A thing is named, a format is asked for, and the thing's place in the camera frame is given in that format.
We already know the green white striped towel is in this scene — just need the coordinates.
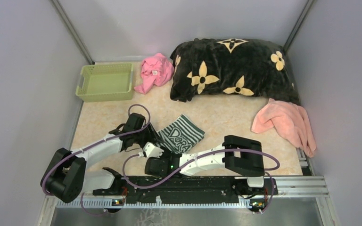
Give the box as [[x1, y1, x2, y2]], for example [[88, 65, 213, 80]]
[[158, 114, 205, 154]]

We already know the black blanket with beige flowers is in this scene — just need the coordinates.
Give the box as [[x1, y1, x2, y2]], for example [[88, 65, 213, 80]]
[[170, 38, 300, 105]]

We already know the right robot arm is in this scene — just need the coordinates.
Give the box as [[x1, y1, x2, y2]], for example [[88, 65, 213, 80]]
[[144, 135, 265, 194]]

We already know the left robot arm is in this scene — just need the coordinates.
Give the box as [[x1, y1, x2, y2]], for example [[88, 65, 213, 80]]
[[41, 113, 162, 203]]

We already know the bright pink crumpled towel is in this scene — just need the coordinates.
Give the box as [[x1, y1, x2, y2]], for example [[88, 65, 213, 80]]
[[134, 53, 175, 94]]

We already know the green perforated plastic basket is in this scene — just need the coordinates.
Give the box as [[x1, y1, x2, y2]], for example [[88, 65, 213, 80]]
[[75, 63, 134, 102]]

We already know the light salmon pink towel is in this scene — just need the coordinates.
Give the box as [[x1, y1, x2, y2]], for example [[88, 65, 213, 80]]
[[251, 98, 317, 158]]

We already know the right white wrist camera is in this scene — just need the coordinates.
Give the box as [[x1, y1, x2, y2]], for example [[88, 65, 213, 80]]
[[139, 142, 164, 158]]

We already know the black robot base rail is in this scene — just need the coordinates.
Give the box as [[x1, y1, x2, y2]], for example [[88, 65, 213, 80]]
[[92, 176, 278, 210]]

